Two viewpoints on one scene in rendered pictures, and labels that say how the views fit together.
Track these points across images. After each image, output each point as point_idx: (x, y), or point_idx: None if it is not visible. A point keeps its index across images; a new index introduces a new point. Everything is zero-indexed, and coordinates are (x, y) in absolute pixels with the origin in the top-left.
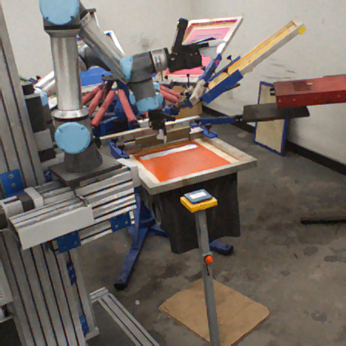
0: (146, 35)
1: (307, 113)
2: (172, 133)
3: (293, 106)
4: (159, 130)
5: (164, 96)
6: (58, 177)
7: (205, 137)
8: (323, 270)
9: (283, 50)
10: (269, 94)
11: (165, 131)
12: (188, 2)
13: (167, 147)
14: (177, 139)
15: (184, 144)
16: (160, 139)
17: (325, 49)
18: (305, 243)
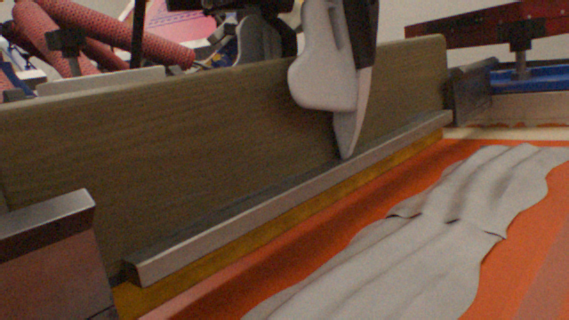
0: (57, 73)
1: (566, 59)
2: (377, 65)
3: (559, 34)
4: (306, 10)
5: (145, 42)
6: None
7: (515, 105)
8: None
9: (298, 50)
10: (457, 24)
11: (374, 13)
12: None
13: (344, 202)
14: (400, 121)
15: (432, 161)
16: (322, 109)
17: (388, 24)
18: None
